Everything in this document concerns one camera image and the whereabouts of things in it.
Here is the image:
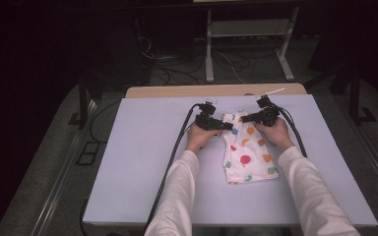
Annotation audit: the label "tangle of floor cables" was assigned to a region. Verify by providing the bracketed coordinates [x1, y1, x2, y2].
[137, 33, 277, 87]

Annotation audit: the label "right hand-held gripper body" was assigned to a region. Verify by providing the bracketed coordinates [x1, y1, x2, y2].
[253, 87, 286, 128]

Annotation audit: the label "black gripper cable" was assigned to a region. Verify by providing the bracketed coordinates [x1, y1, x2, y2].
[276, 105, 309, 159]
[144, 102, 205, 231]

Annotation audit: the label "light purple table board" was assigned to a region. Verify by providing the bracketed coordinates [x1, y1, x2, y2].
[82, 93, 378, 228]

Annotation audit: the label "white metal desk frame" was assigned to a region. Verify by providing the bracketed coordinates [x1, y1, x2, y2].
[204, 5, 301, 84]

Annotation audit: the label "person's left hand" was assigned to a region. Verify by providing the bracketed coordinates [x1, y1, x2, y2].
[185, 122, 224, 155]

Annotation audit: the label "white fruit print pants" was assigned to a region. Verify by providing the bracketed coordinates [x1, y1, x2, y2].
[220, 110, 281, 186]

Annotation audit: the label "person's right hand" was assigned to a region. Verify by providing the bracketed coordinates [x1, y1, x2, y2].
[254, 117, 296, 152]

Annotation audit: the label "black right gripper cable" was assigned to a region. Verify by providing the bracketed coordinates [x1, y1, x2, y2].
[276, 105, 309, 159]

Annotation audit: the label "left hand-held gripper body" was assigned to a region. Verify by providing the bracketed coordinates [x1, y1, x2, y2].
[194, 98, 225, 132]

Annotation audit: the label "black floor plate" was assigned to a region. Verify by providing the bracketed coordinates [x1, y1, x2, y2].
[75, 141, 102, 167]

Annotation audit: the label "silver floor rail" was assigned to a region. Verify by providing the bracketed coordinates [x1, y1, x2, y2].
[29, 97, 99, 236]

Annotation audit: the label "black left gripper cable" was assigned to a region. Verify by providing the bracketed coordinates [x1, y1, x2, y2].
[144, 102, 205, 231]

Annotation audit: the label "black looped floor cable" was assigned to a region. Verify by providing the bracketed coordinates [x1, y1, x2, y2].
[89, 98, 122, 145]

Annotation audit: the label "black metal stand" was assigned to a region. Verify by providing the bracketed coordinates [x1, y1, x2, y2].
[348, 65, 377, 126]
[67, 78, 91, 130]

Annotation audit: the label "black cable beside table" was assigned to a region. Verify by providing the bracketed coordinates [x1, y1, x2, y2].
[79, 196, 92, 236]

